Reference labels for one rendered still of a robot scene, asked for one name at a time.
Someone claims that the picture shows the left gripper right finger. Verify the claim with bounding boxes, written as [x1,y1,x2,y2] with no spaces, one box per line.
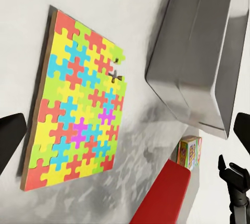
[233,112,250,154]

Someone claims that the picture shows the board game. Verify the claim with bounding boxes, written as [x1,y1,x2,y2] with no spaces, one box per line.
[177,136,203,171]

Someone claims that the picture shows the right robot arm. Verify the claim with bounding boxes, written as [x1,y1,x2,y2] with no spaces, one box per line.
[218,155,250,224]

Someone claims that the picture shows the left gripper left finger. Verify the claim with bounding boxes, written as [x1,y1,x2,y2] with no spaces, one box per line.
[0,113,27,175]

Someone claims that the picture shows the jigsaw puzzle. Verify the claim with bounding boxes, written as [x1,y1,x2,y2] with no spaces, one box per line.
[20,0,250,192]

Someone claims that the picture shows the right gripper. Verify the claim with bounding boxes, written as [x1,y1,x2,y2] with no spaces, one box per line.
[218,155,250,199]

